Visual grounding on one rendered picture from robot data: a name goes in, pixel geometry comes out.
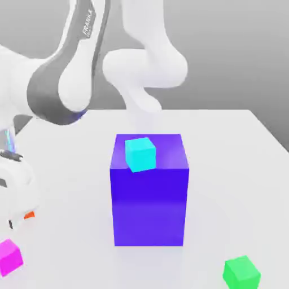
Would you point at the small green cube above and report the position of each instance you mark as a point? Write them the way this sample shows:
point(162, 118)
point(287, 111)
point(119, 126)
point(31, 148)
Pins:
point(241, 273)

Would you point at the small orange cube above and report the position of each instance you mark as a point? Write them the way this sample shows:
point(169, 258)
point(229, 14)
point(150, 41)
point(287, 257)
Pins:
point(29, 215)

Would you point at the small cyan cube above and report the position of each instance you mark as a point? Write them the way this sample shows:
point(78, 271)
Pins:
point(140, 155)

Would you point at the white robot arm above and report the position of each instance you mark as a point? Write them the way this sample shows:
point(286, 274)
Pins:
point(74, 74)

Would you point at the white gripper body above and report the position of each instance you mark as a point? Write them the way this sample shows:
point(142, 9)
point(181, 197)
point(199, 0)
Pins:
point(18, 203)

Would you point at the small magenta cube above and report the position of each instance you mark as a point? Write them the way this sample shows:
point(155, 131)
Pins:
point(10, 257)

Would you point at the large blue box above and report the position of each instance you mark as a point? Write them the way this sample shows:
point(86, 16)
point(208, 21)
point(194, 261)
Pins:
point(149, 207)

